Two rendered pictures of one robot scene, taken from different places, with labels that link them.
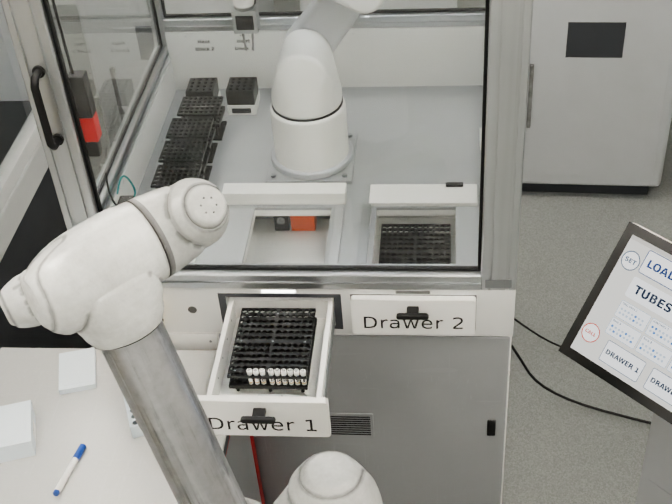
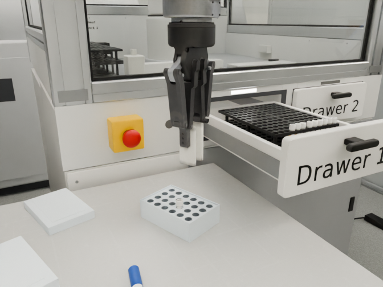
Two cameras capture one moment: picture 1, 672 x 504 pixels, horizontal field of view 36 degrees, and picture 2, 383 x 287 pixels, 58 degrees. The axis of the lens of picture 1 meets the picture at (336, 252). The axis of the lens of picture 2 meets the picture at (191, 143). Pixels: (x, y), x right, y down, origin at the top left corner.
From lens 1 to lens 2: 201 cm
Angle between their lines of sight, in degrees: 36
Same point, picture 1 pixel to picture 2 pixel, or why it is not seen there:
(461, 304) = (359, 86)
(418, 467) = not seen: hidden behind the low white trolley
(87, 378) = (80, 208)
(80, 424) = (104, 252)
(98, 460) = (169, 279)
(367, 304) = (308, 94)
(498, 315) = (370, 98)
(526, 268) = not seen: hidden behind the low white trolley
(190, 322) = (165, 140)
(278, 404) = (365, 128)
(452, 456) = (327, 238)
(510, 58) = not seen: outside the picture
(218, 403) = (314, 139)
